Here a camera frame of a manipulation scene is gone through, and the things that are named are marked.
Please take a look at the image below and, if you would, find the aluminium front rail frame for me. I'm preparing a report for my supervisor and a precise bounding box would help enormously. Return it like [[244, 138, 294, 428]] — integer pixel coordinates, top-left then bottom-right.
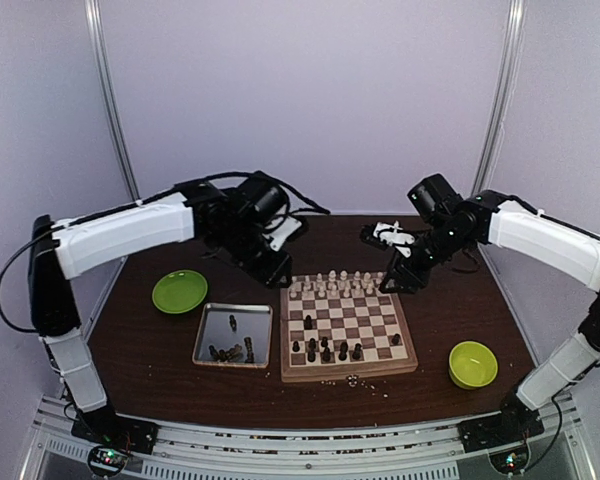
[[15, 394, 600, 479]]

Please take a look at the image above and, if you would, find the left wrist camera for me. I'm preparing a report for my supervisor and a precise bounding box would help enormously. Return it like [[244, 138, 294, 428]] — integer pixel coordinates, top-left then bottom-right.
[[263, 216, 307, 251]]

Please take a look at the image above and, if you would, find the aluminium post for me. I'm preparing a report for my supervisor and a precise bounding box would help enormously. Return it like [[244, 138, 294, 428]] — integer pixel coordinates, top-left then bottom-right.
[[471, 0, 526, 194], [84, 0, 140, 200]]

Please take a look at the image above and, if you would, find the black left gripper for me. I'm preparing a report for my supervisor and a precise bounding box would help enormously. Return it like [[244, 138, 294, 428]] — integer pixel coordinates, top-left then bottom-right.
[[212, 217, 292, 289]]

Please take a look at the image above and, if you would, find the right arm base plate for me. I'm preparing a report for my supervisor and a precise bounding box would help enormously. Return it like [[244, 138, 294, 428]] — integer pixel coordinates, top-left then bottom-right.
[[458, 412, 545, 453]]

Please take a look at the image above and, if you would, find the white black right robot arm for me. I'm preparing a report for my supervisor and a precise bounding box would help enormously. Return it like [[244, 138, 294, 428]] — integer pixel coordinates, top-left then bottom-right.
[[367, 174, 600, 442]]

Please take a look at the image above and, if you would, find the green plate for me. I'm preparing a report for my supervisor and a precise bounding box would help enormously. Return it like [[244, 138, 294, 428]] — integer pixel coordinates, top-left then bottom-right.
[[151, 270, 209, 315]]

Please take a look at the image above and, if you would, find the left aluminium post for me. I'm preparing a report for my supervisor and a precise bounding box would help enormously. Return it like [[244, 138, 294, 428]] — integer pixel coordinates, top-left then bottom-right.
[[84, 0, 140, 200]]

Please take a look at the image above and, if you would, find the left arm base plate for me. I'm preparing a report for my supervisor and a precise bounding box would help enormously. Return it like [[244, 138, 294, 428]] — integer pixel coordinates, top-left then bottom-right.
[[71, 408, 159, 454]]

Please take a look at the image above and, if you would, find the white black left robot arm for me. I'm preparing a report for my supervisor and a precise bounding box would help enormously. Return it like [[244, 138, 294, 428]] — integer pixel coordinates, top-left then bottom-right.
[[16, 171, 306, 444]]

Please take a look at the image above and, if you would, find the green bowl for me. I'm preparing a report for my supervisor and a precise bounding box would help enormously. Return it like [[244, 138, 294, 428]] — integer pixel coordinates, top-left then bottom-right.
[[448, 341, 499, 390]]

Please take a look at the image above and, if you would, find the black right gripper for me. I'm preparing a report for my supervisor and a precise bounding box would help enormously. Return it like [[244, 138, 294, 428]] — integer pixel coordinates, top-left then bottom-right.
[[378, 220, 470, 294]]

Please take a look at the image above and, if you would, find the wooden chess board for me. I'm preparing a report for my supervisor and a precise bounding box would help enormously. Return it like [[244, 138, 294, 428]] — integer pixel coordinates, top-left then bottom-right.
[[280, 270, 419, 383]]

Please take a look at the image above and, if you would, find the right aluminium post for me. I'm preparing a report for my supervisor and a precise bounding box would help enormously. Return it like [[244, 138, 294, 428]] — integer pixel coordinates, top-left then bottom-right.
[[471, 0, 526, 194]]

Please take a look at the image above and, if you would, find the metal tray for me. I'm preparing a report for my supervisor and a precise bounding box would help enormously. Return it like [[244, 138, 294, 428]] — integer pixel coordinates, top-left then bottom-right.
[[192, 303, 273, 369]]

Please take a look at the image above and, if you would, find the pile of dark chess pieces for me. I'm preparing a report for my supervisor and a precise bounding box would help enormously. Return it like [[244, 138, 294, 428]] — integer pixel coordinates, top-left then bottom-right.
[[208, 337, 255, 364]]

